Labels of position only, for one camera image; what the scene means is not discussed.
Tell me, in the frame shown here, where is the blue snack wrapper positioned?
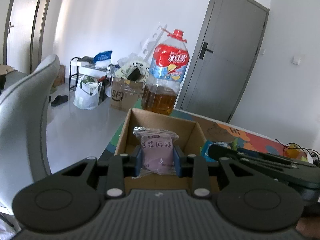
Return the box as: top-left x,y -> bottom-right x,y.
200,141 -> 233,162

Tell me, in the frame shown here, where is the purple mochi snack packet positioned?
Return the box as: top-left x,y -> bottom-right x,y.
133,126 -> 179,178

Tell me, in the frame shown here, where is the open cardboard box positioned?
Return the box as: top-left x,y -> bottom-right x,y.
115,108 -> 207,193

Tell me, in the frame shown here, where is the yellow box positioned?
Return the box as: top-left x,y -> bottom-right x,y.
284,144 -> 308,160

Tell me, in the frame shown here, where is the colourful cartoon table mat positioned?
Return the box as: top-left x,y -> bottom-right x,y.
99,102 -> 306,161

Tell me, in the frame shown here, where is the SF cardboard box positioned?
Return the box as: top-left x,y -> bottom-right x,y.
110,77 -> 144,112

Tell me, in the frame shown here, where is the white plastic bag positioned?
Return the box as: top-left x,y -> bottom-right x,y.
73,75 -> 102,110

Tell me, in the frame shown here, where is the black slipper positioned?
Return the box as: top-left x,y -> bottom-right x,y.
51,95 -> 69,107

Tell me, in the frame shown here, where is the grey chair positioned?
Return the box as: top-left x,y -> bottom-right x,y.
1,54 -> 60,215

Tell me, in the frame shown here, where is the panda pattern cushion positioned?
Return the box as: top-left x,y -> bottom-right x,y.
114,60 -> 150,82

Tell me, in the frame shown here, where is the large iced tea bottle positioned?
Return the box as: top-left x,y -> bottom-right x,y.
141,29 -> 190,115

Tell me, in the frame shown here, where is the brown box on floor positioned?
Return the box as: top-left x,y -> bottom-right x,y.
53,65 -> 66,87

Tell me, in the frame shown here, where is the black shoe rack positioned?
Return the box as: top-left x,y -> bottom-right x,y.
68,57 -> 112,100

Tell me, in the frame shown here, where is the blue bag on rack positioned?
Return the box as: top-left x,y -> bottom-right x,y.
93,50 -> 112,64

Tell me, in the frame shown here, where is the white foam board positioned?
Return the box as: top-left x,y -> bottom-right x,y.
143,23 -> 168,62

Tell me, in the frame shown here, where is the grey door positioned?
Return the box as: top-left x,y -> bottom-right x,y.
176,0 -> 269,122
3,0 -> 50,74

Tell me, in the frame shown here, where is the black cable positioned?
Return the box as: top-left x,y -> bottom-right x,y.
274,138 -> 320,167

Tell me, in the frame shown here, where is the white light switch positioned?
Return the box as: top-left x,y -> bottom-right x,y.
292,55 -> 301,66

